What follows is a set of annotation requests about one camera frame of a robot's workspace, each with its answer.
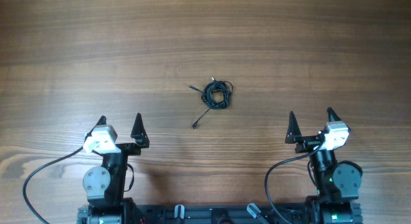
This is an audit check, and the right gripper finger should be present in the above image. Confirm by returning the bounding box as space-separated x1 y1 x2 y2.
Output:
284 111 302 144
327 107 341 122

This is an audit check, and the black cable bundle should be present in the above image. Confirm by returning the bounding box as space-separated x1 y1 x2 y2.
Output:
188 77 234 130

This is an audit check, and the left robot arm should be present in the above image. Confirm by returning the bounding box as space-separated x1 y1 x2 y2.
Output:
76 113 150 224

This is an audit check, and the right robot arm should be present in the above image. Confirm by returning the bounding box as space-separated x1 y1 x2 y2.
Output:
285 107 363 223

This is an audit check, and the right black camera cable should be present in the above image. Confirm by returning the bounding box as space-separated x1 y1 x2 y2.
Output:
264 140 325 224

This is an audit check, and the black camera cable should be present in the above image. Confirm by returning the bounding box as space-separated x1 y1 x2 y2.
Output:
264 140 325 224
22 146 85 224

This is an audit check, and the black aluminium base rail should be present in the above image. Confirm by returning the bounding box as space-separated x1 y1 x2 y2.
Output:
76 202 363 224

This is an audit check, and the left black camera cable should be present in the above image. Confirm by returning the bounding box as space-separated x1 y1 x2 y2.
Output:
22 146 85 224

